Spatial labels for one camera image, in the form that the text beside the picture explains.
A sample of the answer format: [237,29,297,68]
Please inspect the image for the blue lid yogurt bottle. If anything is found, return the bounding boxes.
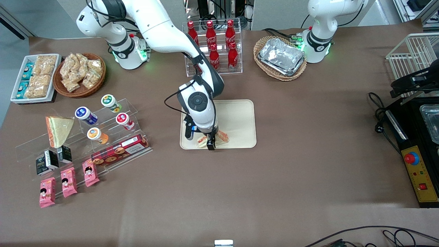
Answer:
[75,106,98,126]

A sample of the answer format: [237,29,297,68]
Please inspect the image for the orange lid yogurt bottle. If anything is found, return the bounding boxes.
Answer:
[87,127,109,144]

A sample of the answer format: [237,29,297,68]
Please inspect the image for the black cables at arm base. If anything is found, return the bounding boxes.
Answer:
[262,28,299,40]

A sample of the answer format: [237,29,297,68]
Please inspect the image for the metal tray in machine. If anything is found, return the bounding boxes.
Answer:
[419,104,439,144]

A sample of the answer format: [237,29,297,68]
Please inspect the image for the teal snack packet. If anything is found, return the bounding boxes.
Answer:
[15,81,29,100]
[21,62,34,81]

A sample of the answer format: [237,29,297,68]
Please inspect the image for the clear bag of crackers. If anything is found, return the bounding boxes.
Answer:
[82,60,103,89]
[75,53,90,74]
[62,78,81,92]
[60,54,79,80]

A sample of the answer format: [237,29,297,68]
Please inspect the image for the white wire basket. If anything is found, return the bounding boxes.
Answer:
[386,33,439,98]

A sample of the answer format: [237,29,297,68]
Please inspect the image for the red lid yogurt bottle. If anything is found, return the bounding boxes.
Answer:
[116,113,135,130]

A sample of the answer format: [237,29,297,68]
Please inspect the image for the pink snack packet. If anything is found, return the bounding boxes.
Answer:
[82,159,100,187]
[39,177,56,208]
[61,167,78,198]

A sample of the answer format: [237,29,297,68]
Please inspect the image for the red cola bottle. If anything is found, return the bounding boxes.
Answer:
[225,20,236,45]
[209,44,221,71]
[187,21,199,45]
[228,42,239,71]
[206,21,217,47]

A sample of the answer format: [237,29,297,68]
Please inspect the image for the black background equipment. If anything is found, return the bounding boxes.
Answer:
[185,0,252,21]

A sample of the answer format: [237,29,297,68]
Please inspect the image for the wrapped rice cracker pack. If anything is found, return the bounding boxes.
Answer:
[23,75,52,99]
[33,55,58,76]

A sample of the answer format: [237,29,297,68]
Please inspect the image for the clear acrylic bottle rack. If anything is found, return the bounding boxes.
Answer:
[182,18,243,77]

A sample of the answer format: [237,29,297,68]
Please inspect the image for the brown wicker basket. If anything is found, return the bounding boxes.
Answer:
[53,52,106,98]

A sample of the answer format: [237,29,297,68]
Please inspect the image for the cream plastic tray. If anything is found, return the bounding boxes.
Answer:
[180,99,257,150]

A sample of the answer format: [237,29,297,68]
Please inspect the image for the white rectangular snack tray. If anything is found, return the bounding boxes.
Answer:
[10,54,62,104]

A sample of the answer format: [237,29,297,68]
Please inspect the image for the small black carton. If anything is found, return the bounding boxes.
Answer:
[45,150,59,170]
[36,157,48,176]
[57,145,73,164]

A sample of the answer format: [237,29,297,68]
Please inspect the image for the light wicker basket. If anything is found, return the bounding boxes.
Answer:
[253,36,308,82]

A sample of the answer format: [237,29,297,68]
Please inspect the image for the wrapped triangle sandwich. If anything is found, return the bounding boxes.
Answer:
[46,116,75,149]

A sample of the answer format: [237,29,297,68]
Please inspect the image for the clear acrylic stepped display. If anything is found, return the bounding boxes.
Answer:
[15,98,153,199]

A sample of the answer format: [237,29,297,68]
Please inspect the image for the black machine lever handle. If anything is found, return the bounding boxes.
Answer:
[390,60,439,98]

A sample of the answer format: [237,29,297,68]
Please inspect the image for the stack of foil trays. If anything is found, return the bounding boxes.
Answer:
[258,38,306,77]

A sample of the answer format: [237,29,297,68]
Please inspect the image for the black sealing machine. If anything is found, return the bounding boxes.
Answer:
[384,96,439,208]

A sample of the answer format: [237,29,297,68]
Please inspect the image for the long black cable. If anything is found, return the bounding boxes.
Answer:
[304,225,439,247]

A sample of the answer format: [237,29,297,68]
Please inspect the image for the looped black cable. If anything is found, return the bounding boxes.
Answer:
[382,229,439,247]

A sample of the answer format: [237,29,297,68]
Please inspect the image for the ham sandwich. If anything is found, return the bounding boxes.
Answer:
[197,130,230,149]

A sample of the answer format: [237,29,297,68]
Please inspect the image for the black power cable with plug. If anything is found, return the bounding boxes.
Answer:
[368,92,402,155]

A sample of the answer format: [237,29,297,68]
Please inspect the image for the red cookie box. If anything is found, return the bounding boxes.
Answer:
[91,134,150,167]

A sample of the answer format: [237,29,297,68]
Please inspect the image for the green lid yogurt bottle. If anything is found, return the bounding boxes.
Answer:
[101,94,122,113]

